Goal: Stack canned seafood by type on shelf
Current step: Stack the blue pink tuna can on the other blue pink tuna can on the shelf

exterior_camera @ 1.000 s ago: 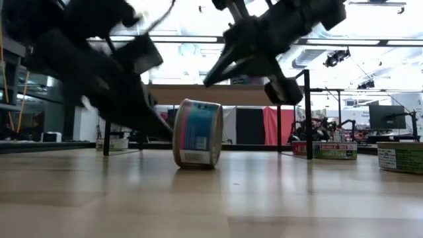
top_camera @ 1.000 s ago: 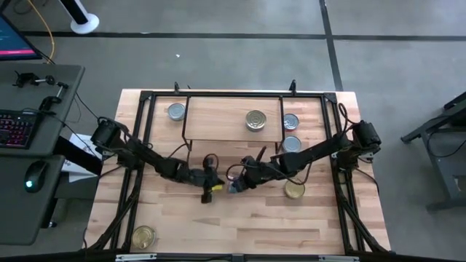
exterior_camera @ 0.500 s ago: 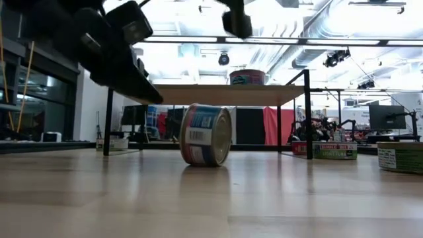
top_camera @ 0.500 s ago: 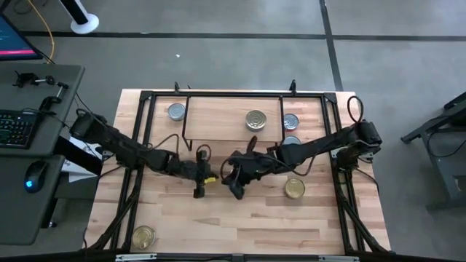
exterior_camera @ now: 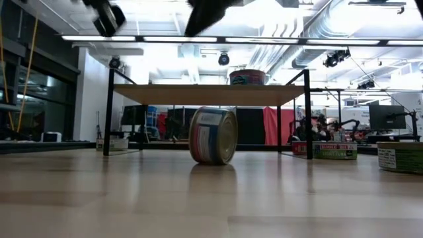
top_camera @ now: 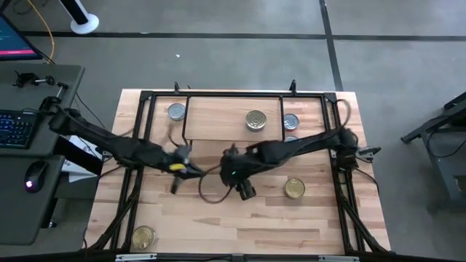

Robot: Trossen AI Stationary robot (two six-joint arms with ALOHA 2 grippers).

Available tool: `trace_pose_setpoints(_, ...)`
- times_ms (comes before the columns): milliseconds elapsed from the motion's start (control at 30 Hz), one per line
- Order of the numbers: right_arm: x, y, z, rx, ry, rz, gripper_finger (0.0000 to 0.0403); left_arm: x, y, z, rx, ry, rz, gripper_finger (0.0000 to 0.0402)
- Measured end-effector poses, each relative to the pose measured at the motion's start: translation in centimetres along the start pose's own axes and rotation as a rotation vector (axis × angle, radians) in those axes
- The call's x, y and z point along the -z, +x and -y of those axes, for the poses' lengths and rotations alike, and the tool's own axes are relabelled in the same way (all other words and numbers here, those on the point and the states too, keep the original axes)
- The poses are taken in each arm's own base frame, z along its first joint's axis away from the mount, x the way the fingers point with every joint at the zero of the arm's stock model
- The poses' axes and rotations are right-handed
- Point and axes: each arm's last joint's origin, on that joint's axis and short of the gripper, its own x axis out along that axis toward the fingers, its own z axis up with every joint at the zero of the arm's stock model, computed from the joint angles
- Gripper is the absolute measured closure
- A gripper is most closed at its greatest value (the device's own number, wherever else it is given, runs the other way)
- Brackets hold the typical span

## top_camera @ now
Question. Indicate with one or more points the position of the black computer mouse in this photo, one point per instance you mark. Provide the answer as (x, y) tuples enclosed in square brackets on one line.
[(35, 176)]

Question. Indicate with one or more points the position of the white paper sheet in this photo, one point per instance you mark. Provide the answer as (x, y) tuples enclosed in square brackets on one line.
[(78, 171)]

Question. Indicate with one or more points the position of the silver metal bracket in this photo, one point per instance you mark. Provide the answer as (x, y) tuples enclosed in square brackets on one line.
[(338, 258), (136, 257)]

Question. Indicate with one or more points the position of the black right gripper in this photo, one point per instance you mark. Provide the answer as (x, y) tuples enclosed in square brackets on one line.
[(234, 167)]

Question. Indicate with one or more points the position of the silver-lidded red label can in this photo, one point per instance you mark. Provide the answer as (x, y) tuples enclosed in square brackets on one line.
[(291, 122)]

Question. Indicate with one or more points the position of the green light tuna can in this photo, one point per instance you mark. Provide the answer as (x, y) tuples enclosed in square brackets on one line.
[(290, 138)]

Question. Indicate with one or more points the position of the black backlit keyboard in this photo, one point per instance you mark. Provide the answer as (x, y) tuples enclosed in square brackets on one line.
[(16, 129)]

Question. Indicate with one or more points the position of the grey computer desk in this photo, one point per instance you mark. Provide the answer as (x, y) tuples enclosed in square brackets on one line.
[(22, 211)]

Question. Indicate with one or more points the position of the black equipment stand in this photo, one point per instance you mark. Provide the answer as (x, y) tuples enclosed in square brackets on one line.
[(437, 123)]

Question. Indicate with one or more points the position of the blue red Wild Planet can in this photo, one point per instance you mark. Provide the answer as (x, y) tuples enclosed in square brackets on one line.
[(255, 120)]

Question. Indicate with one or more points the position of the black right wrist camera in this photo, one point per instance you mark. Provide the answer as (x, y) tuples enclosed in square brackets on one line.
[(246, 191)]

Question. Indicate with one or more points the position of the computer monitor with pink bar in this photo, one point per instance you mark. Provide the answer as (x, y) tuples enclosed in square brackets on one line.
[(14, 40)]

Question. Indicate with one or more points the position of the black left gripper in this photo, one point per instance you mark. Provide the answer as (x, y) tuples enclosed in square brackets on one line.
[(174, 158)]

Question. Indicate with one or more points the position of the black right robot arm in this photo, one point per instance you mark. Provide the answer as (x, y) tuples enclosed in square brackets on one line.
[(302, 143)]

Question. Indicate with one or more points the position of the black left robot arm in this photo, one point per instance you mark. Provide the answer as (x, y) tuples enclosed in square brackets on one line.
[(109, 140)]

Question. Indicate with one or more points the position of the gold-lidded seafood can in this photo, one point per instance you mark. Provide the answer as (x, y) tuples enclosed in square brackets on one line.
[(143, 237), (294, 188)]

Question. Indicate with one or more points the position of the wooden shelf with black legs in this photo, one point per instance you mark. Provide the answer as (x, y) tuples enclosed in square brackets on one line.
[(233, 118)]

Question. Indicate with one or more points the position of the black table clamp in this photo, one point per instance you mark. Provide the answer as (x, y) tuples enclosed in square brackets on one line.
[(293, 86), (176, 86)]

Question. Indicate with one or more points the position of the silver-lidded white label can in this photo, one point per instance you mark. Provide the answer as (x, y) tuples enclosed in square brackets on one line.
[(176, 111)]

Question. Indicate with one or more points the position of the black metal table frame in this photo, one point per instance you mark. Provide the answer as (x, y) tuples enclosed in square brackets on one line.
[(218, 94)]

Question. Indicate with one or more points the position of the white pole stand base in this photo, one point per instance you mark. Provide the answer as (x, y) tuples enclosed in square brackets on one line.
[(84, 22)]

